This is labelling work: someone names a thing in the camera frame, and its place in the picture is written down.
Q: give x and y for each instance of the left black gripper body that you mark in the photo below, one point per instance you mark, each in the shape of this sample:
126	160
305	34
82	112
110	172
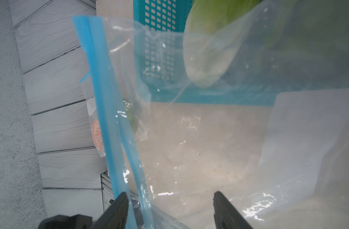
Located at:
66	222

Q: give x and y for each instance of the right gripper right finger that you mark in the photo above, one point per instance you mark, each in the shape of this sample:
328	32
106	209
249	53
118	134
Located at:
225	214

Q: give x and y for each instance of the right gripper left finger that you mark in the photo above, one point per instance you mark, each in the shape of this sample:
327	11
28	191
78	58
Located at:
115	217

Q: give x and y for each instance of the clear zipper bag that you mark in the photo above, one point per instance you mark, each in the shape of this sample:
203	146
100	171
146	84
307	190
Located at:
284	166
88	93

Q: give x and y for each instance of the chinese cabbage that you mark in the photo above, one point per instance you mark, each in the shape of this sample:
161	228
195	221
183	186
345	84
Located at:
214	32

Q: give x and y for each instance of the orange patterned bowl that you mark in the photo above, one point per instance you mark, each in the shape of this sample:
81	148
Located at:
97	135

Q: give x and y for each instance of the teal plastic basket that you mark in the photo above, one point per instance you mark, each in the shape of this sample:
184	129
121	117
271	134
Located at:
160	65

